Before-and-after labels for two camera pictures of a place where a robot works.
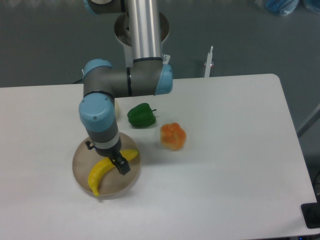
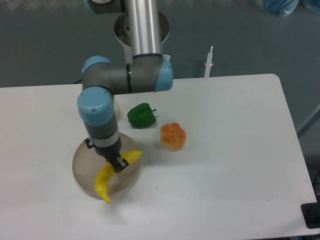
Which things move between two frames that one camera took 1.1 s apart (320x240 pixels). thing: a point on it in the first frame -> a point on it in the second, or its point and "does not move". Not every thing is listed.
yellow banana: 102,165 -> 107,170
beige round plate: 112,185 does not move
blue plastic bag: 285,7 does not move
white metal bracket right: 209,63 does not move
